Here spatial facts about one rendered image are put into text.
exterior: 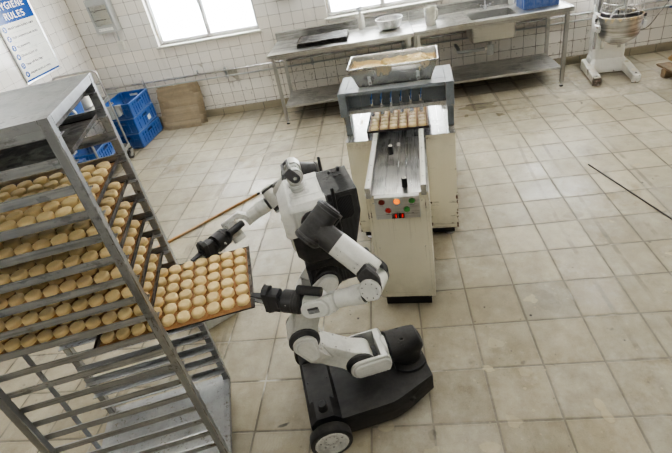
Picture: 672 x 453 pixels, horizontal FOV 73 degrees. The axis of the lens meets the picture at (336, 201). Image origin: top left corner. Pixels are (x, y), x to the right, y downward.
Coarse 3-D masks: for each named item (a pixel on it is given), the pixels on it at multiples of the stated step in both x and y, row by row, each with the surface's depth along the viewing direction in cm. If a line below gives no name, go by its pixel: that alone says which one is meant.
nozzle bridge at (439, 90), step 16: (448, 64) 302; (352, 80) 309; (416, 80) 287; (432, 80) 282; (448, 80) 277; (352, 96) 298; (368, 96) 297; (384, 96) 295; (416, 96) 293; (432, 96) 291; (448, 96) 281; (352, 112) 299; (368, 112) 298; (448, 112) 298; (352, 128) 316
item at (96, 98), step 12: (96, 96) 163; (96, 108) 165; (108, 120) 168; (120, 144) 173; (132, 168) 180; (144, 192) 187; (144, 204) 187; (156, 228) 194; (204, 324) 226; (216, 348) 237
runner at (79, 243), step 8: (80, 240) 143; (88, 240) 144; (96, 240) 145; (48, 248) 142; (56, 248) 143; (64, 248) 144; (72, 248) 144; (16, 256) 141; (24, 256) 142; (32, 256) 143; (40, 256) 143; (0, 264) 142; (8, 264) 142; (16, 264) 143
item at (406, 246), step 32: (384, 160) 278; (416, 160) 271; (384, 192) 247; (416, 192) 242; (384, 224) 256; (416, 224) 253; (384, 256) 268; (416, 256) 265; (384, 288) 282; (416, 288) 279
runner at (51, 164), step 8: (48, 160) 129; (56, 160) 130; (16, 168) 129; (24, 168) 129; (32, 168) 129; (40, 168) 130; (48, 168) 130; (56, 168) 131; (0, 176) 129; (8, 176) 129; (16, 176) 130; (24, 176) 130
